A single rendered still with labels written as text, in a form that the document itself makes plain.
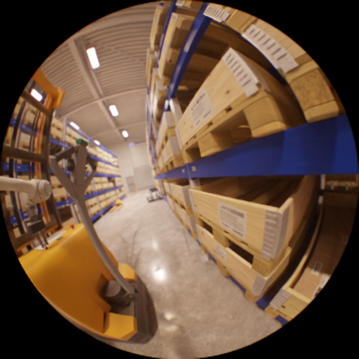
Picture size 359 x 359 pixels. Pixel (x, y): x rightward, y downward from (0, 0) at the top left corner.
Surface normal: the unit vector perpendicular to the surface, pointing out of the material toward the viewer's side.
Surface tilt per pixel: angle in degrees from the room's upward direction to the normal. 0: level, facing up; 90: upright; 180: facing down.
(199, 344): 0
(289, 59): 90
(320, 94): 90
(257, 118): 90
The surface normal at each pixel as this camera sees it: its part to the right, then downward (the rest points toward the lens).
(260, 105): -0.94, 0.24
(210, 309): -0.23, -0.97
